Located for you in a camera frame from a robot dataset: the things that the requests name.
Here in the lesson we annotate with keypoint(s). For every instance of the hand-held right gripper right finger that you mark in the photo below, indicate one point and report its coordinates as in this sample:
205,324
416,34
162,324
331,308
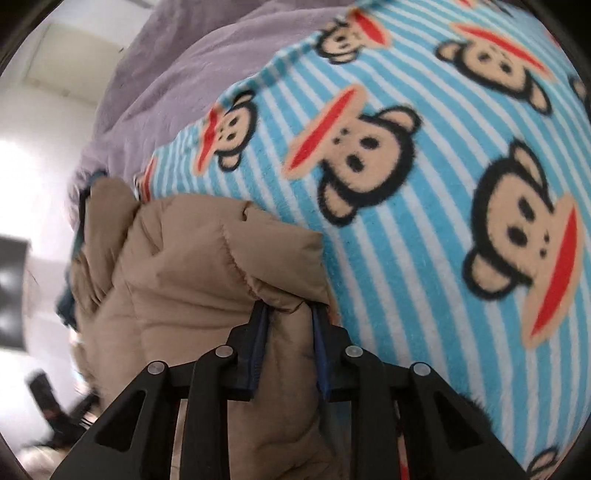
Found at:
322,353

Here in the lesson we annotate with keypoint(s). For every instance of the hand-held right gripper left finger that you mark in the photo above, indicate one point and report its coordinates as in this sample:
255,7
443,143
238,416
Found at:
258,344

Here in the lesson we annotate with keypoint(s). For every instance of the tan puffer jacket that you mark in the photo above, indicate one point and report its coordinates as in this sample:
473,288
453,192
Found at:
184,258

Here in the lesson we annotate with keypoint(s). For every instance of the striped monkey print blanket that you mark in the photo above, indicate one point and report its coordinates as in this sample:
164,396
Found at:
415,184

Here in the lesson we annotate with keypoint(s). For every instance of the dark teal garment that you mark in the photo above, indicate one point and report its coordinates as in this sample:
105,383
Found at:
67,308

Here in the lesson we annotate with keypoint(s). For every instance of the black blurred object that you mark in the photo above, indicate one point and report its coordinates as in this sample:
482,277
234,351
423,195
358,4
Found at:
55,410

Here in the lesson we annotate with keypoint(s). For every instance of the dark flat screen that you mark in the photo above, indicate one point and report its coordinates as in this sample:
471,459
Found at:
13,295

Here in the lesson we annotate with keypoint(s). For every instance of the purple fleece blanket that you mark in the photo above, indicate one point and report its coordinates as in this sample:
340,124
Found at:
184,69

